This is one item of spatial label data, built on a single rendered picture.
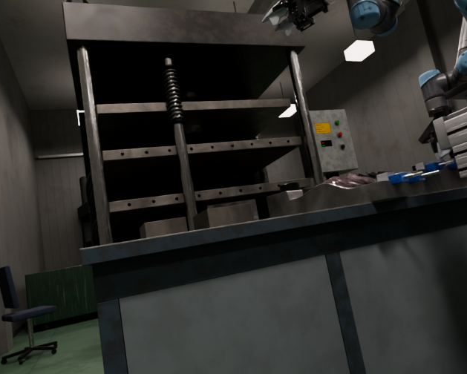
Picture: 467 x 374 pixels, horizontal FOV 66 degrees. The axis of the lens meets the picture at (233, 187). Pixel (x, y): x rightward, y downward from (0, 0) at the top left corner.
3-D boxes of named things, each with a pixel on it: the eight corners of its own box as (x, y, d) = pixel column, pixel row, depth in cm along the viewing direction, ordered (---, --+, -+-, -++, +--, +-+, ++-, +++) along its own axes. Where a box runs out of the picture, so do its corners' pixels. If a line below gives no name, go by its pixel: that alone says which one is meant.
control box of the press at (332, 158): (404, 345, 210) (347, 107, 232) (362, 359, 199) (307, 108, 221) (377, 338, 230) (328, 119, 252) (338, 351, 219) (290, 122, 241)
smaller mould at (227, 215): (254, 223, 117) (250, 202, 118) (210, 231, 112) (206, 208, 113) (234, 229, 136) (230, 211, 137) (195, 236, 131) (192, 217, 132)
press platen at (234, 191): (311, 185, 207) (309, 177, 208) (110, 212, 168) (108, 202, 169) (260, 205, 276) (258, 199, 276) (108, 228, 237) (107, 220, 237)
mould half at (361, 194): (425, 194, 122) (417, 162, 124) (384, 199, 106) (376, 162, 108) (313, 217, 161) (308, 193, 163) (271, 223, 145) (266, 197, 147)
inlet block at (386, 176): (429, 181, 107) (425, 163, 108) (421, 182, 104) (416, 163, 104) (388, 191, 117) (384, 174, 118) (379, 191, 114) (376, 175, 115)
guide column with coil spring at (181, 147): (214, 312, 170) (173, 58, 190) (203, 315, 168) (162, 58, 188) (211, 310, 175) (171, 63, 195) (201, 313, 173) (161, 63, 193)
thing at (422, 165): (460, 168, 123) (456, 153, 124) (450, 169, 121) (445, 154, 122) (428, 176, 135) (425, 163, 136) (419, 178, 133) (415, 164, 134)
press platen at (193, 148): (302, 144, 211) (301, 136, 212) (103, 160, 172) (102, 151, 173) (254, 174, 279) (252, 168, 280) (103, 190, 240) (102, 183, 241)
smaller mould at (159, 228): (188, 235, 114) (185, 216, 115) (146, 242, 110) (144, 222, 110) (178, 239, 130) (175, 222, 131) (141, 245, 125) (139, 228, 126)
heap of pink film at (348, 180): (384, 185, 130) (379, 164, 131) (356, 187, 119) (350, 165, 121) (327, 199, 150) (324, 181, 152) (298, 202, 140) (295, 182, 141)
